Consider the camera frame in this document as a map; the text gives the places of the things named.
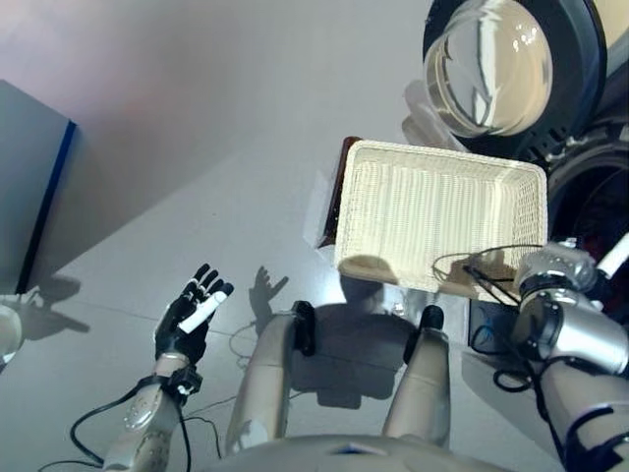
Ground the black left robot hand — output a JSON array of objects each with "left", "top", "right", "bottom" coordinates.
[{"left": 153, "top": 263, "right": 234, "bottom": 368}]

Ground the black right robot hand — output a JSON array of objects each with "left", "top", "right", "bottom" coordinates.
[{"left": 591, "top": 240, "right": 629, "bottom": 317}]

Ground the grey front-load washing machine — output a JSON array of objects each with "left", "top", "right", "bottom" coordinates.
[{"left": 469, "top": 112, "right": 629, "bottom": 376}]

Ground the silver left robot leg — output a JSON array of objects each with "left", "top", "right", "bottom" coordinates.
[{"left": 225, "top": 300, "right": 316, "bottom": 454}]

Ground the silver robot leg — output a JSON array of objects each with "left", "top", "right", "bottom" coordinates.
[
  {"left": 225, "top": 300, "right": 316, "bottom": 454},
  {"left": 382, "top": 304, "right": 451, "bottom": 447}
]

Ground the white round object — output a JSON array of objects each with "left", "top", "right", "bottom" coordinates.
[{"left": 0, "top": 293, "right": 27, "bottom": 366}]

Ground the white washer plinth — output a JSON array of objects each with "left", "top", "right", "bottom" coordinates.
[{"left": 461, "top": 350, "right": 547, "bottom": 444}]

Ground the white wicker laundry basket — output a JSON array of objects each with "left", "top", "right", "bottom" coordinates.
[{"left": 333, "top": 139, "right": 548, "bottom": 303}]

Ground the dark brown stool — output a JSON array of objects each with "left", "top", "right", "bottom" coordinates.
[{"left": 315, "top": 136, "right": 366, "bottom": 253}]

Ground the grey panel with blue edge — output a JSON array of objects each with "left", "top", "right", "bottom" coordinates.
[{"left": 0, "top": 79, "right": 80, "bottom": 296}]

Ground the silver right robot leg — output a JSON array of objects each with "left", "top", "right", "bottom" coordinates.
[{"left": 382, "top": 304, "right": 451, "bottom": 447}]

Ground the round glass washer door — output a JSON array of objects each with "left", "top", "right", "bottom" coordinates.
[{"left": 422, "top": 0, "right": 609, "bottom": 154}]

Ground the silver robot torso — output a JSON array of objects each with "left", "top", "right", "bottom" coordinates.
[{"left": 215, "top": 432, "right": 562, "bottom": 472}]

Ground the white counter cabinet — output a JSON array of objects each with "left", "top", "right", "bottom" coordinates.
[{"left": 592, "top": 0, "right": 629, "bottom": 56}]

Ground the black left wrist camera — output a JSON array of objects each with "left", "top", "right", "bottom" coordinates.
[{"left": 168, "top": 369, "right": 204, "bottom": 397}]

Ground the white floor cable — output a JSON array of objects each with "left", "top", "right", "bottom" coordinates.
[{"left": 230, "top": 318, "right": 262, "bottom": 371}]

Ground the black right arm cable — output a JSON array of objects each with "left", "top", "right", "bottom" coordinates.
[{"left": 430, "top": 244, "right": 557, "bottom": 425}]

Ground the thick black wrist cable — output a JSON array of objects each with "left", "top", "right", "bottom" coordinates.
[{"left": 69, "top": 386, "right": 221, "bottom": 469}]

